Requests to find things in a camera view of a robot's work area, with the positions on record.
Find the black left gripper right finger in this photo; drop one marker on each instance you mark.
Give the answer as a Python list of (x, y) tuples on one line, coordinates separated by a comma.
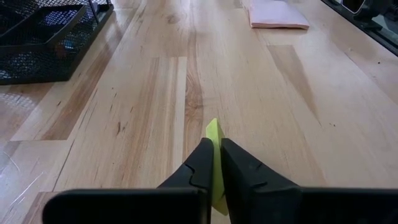
[(280, 202)]

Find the black mesh desk organizer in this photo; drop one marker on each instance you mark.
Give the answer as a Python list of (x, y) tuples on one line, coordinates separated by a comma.
[(31, 62)]

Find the stack of white paper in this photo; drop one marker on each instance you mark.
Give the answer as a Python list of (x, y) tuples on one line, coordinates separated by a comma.
[(276, 15)]

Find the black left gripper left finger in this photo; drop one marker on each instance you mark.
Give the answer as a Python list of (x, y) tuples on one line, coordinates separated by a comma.
[(140, 205)]

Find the yellow-green sticky note pad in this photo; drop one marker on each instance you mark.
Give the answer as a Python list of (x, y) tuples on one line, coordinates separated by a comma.
[(216, 133)]

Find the black metal table frame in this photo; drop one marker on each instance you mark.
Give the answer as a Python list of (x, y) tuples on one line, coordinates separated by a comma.
[(382, 37)]

